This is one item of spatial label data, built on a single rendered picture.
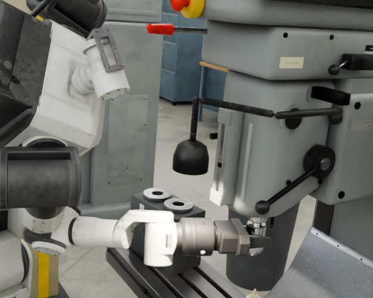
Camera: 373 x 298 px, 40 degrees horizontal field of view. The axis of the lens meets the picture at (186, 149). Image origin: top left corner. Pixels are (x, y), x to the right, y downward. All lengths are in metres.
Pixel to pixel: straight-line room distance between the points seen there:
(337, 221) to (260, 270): 1.81
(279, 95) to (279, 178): 0.18
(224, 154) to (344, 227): 0.58
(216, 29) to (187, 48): 7.37
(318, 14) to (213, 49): 0.23
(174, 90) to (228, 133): 7.40
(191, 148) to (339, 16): 0.38
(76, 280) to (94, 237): 2.17
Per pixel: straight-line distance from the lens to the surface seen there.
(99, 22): 1.22
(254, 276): 3.34
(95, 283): 3.34
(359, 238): 1.51
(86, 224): 1.22
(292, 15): 0.95
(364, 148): 1.20
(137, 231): 1.64
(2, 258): 1.45
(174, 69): 8.40
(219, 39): 1.07
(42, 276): 3.09
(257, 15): 0.90
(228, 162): 1.07
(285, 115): 0.91
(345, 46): 1.08
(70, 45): 1.11
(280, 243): 3.27
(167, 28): 1.05
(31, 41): 1.06
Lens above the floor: 1.77
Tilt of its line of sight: 17 degrees down
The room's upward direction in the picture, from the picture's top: 5 degrees clockwise
